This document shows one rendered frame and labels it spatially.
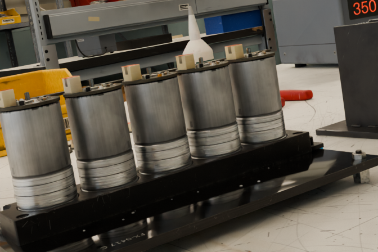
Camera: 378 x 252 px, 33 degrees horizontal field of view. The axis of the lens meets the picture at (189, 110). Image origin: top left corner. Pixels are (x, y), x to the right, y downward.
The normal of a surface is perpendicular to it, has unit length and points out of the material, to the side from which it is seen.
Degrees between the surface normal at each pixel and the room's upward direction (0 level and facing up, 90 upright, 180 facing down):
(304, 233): 0
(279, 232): 0
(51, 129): 90
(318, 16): 90
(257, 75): 90
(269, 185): 0
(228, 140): 90
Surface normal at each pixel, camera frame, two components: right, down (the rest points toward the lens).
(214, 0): 0.61, 0.00
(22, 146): -0.18, 0.16
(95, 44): -0.53, 0.20
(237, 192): -0.16, -0.98
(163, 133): 0.25, 0.09
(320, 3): -0.91, 0.20
